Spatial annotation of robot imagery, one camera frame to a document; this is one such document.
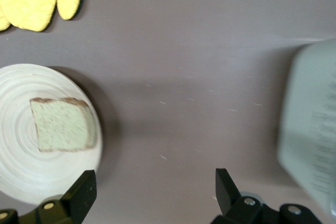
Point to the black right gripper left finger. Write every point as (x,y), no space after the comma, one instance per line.
(76,200)

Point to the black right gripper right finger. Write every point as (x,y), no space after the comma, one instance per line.
(228,203)

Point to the round wooden plate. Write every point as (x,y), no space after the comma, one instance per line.
(15,169)

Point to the brown bread slice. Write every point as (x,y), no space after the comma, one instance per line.
(61,124)

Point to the beige chrome two-slot toaster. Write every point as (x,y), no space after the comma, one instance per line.
(309,103)

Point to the brown table cloth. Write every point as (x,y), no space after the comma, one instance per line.
(183,51)

